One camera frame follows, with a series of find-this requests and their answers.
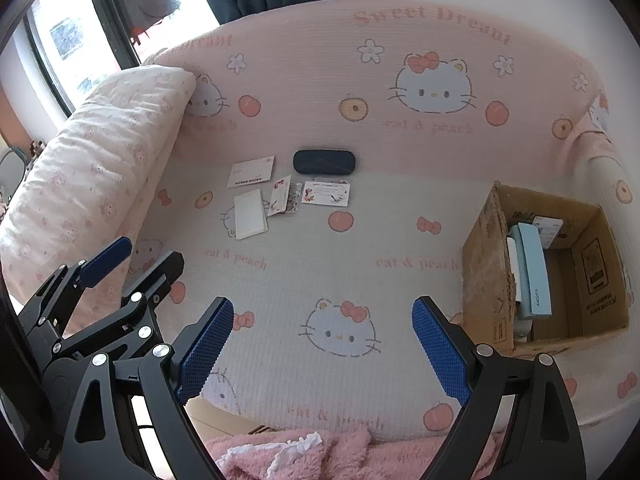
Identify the cream notebook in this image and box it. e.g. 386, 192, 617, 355
234, 189, 268, 240

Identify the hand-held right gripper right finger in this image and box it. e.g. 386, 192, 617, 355
411, 296, 586, 480

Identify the pink fluffy cloth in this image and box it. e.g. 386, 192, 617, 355
205, 422, 506, 480

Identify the pink floral pillow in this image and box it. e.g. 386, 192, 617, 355
0, 66, 197, 322

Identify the white envelope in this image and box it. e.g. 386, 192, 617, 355
227, 156, 276, 190

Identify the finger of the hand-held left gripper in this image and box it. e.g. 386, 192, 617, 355
16, 236, 134, 342
50, 250, 186, 362

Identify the light blue box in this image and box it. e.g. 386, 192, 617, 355
517, 223, 554, 319

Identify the white printed card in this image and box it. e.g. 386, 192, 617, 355
301, 176, 350, 207

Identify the long white box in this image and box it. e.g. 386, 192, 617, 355
506, 237, 524, 307

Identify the white lace cloth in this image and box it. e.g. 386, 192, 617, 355
215, 432, 324, 480

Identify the brown cardboard box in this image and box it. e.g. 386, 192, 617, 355
461, 183, 630, 358

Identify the pink cat printed bed sheet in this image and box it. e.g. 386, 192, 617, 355
125, 0, 640, 442

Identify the dark blue glasses case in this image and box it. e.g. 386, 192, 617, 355
292, 149, 357, 176

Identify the small white printed box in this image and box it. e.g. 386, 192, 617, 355
532, 216, 564, 250

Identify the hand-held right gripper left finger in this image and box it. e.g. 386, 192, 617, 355
59, 296, 236, 480

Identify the black framed window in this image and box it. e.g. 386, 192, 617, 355
22, 0, 222, 117

